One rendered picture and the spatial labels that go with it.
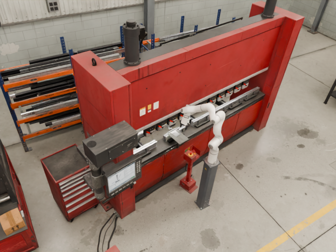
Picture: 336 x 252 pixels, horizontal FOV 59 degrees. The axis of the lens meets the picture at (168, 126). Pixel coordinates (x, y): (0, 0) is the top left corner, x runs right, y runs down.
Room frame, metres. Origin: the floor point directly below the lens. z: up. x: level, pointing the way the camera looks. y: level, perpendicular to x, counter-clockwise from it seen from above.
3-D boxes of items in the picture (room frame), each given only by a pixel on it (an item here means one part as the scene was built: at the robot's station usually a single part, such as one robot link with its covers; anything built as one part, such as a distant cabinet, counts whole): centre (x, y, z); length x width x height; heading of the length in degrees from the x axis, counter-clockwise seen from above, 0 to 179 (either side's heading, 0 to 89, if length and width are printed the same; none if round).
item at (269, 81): (4.94, -1.64, 1.15); 0.85 x 0.25 x 2.30; 42
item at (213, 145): (2.71, -0.60, 1.30); 0.19 x 0.12 x 0.24; 143
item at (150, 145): (2.92, 0.35, 0.92); 0.50 x 0.06 x 0.10; 132
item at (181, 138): (3.17, -0.16, 1.00); 0.26 x 0.18 x 0.01; 42
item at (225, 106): (4.13, -1.00, 0.92); 1.67 x 0.06 x 0.10; 132
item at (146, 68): (3.71, -0.55, 2.23); 3.00 x 0.10 x 0.14; 132
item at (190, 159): (3.08, -0.39, 0.75); 0.20 x 0.16 x 0.18; 138
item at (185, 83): (3.72, -0.55, 1.74); 3.00 x 0.08 x 0.80; 132
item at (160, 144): (3.69, -0.58, 0.85); 3.00 x 0.21 x 0.04; 132
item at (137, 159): (2.07, 0.46, 1.42); 0.45 x 0.12 x 0.36; 134
